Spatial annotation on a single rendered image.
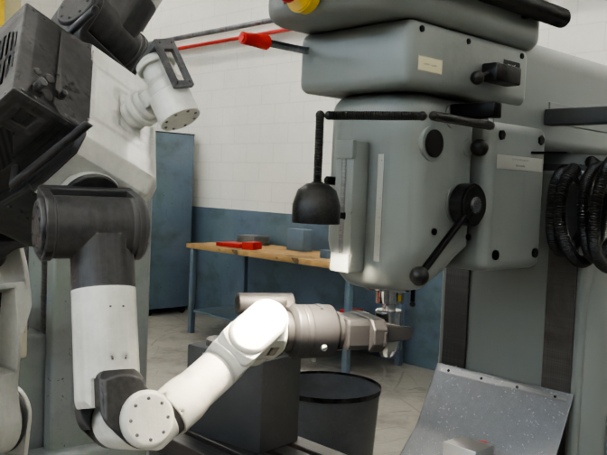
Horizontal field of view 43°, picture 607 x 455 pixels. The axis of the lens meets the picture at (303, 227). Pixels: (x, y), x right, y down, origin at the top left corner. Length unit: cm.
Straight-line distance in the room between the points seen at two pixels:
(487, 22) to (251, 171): 694
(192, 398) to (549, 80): 87
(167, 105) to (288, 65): 668
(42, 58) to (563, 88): 94
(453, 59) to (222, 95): 745
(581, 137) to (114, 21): 92
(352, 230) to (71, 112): 46
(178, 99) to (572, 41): 498
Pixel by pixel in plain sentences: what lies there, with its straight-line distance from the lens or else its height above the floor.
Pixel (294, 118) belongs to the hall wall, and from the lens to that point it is 774.
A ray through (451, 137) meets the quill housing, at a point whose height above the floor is 156.
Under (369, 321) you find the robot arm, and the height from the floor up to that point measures 126.
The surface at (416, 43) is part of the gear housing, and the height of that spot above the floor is 169.
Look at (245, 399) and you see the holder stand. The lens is 160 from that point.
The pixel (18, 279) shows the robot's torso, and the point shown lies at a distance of 156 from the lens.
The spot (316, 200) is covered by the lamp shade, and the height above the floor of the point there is 145.
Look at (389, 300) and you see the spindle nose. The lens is 132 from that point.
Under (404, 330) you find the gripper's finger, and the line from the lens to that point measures 133.
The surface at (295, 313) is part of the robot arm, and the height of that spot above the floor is 127.
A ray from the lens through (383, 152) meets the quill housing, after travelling 124.
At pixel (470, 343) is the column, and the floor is 115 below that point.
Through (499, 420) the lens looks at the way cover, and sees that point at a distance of 165.
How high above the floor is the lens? 147
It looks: 3 degrees down
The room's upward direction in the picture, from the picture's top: 2 degrees clockwise
